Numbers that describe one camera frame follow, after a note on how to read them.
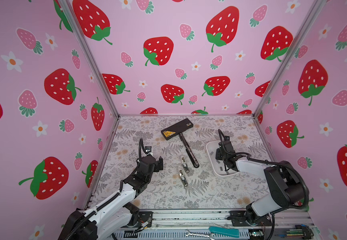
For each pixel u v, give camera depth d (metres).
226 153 0.73
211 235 0.70
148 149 0.73
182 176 0.86
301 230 0.69
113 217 0.55
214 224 0.73
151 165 0.64
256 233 0.70
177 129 1.14
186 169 0.91
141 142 0.67
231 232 0.70
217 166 0.91
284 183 0.45
